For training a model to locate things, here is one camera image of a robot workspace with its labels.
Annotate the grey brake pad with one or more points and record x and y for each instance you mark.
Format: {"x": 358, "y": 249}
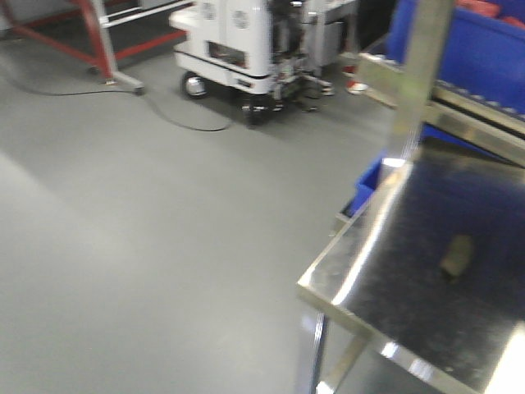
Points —
{"x": 458, "y": 256}

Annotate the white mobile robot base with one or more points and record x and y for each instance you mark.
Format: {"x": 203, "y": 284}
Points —
{"x": 254, "y": 47}

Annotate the blue bin lower shelf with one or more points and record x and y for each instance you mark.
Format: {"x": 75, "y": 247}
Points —
{"x": 368, "y": 181}

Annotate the red metal frame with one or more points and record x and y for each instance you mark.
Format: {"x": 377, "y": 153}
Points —
{"x": 98, "y": 18}

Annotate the stainless steel rack frame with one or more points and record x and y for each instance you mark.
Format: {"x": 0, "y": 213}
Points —
{"x": 377, "y": 285}

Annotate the blue plastic bin left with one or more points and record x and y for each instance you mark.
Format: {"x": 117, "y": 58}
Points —
{"x": 485, "y": 55}

